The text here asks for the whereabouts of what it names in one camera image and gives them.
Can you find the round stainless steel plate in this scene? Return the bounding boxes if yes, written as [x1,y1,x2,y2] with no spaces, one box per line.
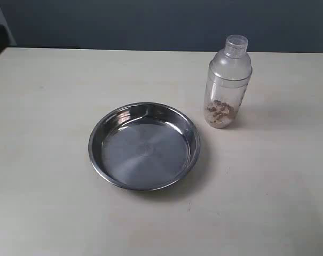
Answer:
[88,102,201,191]

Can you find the clear plastic shaker bottle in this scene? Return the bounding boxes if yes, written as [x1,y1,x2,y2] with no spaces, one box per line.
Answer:
[204,35,253,129]

